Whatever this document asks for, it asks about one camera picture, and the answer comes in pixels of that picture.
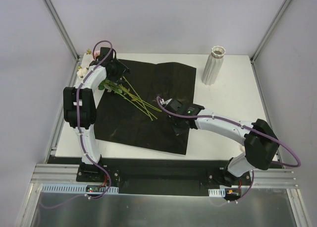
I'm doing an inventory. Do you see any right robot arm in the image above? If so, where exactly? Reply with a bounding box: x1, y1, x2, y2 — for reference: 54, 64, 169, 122
158, 99, 279, 187

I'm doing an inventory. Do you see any black wrapping paper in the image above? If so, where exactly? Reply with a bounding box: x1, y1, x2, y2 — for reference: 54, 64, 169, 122
94, 59, 196, 155

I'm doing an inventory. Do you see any left aluminium frame post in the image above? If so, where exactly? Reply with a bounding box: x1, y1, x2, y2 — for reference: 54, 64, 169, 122
42, 0, 80, 61

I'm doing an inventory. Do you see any right white cable duct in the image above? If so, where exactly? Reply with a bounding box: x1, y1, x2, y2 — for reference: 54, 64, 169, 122
208, 187, 241, 198

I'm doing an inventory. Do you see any pink white flower bouquet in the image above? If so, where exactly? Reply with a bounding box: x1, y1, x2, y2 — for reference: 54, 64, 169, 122
75, 60, 162, 121

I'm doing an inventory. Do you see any right aluminium frame post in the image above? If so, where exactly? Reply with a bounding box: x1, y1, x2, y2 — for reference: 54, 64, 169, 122
250, 0, 293, 64

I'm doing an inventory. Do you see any white cable duct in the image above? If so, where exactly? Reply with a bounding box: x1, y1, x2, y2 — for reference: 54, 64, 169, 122
42, 183, 119, 195
208, 187, 241, 198

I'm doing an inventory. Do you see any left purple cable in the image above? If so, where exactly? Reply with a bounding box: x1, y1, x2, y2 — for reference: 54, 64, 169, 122
39, 40, 117, 209

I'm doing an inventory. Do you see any front aluminium rail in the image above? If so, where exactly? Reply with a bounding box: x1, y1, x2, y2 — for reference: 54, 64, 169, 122
31, 164, 299, 189

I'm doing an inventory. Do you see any white ribbed vase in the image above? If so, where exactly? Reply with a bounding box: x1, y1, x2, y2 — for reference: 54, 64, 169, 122
202, 46, 226, 85

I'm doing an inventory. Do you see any purple cable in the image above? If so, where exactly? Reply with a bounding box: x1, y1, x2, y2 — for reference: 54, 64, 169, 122
39, 40, 117, 209
156, 95, 302, 208

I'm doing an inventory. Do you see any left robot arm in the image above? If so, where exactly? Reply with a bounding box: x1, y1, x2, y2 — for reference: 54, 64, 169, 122
63, 47, 130, 165

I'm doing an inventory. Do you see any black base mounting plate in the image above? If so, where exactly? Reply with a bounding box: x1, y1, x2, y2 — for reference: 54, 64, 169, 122
75, 157, 283, 195

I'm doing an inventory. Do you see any aluminium frame post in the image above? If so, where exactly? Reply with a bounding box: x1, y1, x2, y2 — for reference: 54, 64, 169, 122
42, 0, 80, 61
250, 0, 293, 64

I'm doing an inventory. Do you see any left white cable duct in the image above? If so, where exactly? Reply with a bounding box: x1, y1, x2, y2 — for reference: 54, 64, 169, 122
42, 183, 119, 195

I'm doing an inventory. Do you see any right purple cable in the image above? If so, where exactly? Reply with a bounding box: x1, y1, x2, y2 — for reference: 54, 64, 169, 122
156, 95, 302, 208

